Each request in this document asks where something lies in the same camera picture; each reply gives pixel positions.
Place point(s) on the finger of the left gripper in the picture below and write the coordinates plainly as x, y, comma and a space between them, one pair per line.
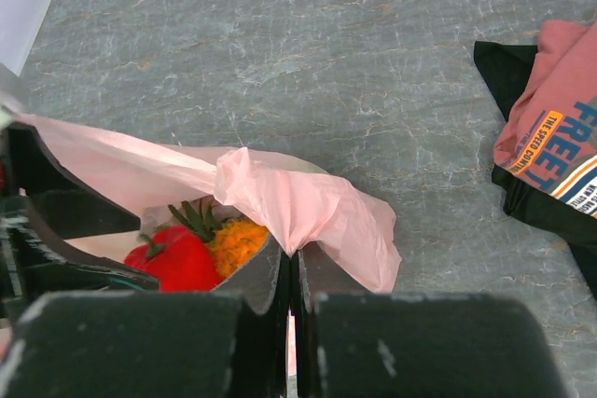
56, 193
50, 262

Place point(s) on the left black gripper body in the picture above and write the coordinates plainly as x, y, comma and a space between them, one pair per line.
13, 295

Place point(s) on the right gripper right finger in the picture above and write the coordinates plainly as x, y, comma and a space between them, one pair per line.
353, 343

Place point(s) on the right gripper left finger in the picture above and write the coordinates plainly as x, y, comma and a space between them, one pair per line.
226, 343

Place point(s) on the red apple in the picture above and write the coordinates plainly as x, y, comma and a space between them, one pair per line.
177, 258

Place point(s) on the pineapple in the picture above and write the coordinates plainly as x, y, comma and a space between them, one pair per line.
231, 238

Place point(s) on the pink plastic bag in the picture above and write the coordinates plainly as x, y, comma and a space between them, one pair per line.
296, 201

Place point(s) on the red printed t-shirt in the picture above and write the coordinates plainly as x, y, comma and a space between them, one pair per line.
549, 141

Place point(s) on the black cloth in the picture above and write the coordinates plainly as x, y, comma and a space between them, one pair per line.
506, 70

